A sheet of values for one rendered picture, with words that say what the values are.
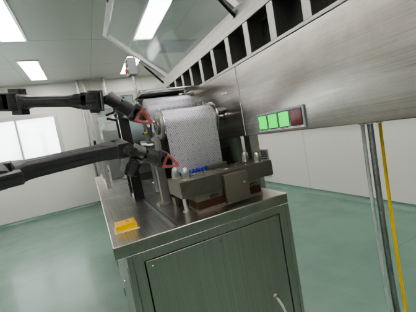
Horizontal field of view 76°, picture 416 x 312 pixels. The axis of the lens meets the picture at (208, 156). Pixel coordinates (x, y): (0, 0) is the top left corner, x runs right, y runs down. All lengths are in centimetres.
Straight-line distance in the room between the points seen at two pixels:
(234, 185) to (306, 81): 43
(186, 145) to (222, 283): 56
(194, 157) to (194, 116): 18
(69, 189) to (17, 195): 95
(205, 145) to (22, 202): 593
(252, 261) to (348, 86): 68
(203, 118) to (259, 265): 64
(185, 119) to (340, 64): 64
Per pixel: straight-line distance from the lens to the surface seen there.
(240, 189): 103
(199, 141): 118
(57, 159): 95
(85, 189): 670
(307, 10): 91
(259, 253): 109
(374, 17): 76
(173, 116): 115
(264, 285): 115
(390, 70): 73
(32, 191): 679
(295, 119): 92
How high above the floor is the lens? 119
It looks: 5 degrees down
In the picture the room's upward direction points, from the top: 10 degrees counter-clockwise
